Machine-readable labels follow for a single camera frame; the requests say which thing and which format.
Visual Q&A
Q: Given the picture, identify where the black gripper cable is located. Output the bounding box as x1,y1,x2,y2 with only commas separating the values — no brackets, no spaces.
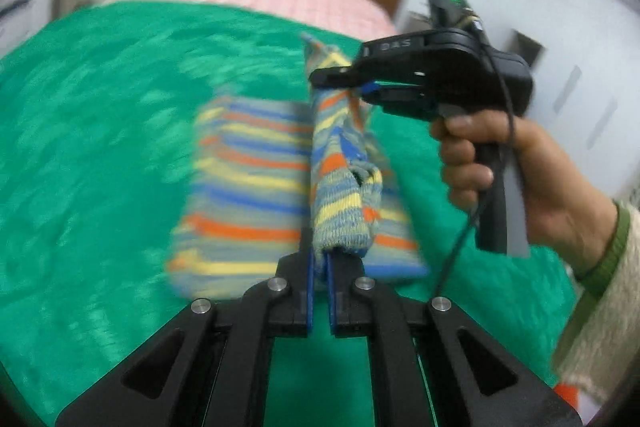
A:
431,7,519,303

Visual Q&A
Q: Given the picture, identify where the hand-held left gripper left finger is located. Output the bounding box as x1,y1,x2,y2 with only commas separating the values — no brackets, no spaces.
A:
55,227,316,427

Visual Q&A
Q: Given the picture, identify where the orange knitted cushion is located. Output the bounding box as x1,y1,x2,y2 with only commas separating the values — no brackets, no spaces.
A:
554,384,582,414

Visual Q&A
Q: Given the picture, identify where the striped knitted sweater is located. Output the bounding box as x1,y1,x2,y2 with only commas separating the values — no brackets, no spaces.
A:
165,34,430,300

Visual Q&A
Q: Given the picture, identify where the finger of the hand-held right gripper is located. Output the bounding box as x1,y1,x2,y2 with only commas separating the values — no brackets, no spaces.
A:
308,65,382,90
360,81,439,119

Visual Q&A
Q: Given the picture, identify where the green floral blanket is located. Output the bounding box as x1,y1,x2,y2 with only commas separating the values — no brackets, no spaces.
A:
0,1,576,427

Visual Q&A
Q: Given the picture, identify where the person's right forearm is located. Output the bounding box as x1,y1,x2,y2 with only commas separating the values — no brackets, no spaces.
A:
551,199,640,408

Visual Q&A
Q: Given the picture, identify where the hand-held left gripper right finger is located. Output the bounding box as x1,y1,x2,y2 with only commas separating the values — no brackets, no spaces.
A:
325,251,583,427

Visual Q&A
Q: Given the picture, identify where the person's right hand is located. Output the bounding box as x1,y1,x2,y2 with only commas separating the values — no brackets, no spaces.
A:
431,113,619,279

